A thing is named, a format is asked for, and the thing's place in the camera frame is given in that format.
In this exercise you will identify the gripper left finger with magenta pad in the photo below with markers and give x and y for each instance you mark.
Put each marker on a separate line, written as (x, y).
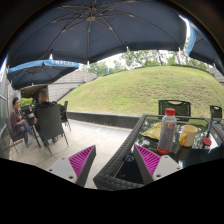
(75, 168)

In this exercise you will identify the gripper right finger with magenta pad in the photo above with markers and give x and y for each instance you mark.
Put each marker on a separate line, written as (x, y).
(153, 166)

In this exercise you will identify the clear bottle with red cap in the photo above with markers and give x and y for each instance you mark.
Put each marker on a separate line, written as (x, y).
(167, 131)

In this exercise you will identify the dark wicker chair, occupied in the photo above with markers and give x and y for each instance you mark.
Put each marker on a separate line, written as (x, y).
(49, 122)

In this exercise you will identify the black wicker glass-top table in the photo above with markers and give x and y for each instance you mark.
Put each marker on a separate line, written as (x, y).
(122, 171)

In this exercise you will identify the black chair in background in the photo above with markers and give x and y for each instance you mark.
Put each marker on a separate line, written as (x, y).
(64, 118)

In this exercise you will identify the black chair behind table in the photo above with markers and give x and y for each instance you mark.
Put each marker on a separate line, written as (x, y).
(182, 108)

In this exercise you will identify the black chair under plaid person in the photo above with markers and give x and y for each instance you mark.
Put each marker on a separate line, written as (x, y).
(14, 138)

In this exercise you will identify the seated person in plaid shirt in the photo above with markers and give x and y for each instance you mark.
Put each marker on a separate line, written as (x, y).
(19, 125)

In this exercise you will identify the person in black shirt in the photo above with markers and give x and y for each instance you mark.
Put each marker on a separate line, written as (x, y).
(43, 102)

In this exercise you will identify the black chair at far right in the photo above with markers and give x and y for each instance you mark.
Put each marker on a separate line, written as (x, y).
(215, 111)

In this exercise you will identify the navy umbrella with white lettering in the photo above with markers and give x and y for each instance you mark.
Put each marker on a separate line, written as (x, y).
(39, 72)

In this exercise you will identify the navy umbrella at right edge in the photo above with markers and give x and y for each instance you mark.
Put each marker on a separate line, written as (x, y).
(200, 48)

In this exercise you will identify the large navy patio umbrella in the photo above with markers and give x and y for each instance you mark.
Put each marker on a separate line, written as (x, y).
(86, 31)

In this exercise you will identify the cream mug with yellow handle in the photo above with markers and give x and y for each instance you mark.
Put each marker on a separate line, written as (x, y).
(188, 135)

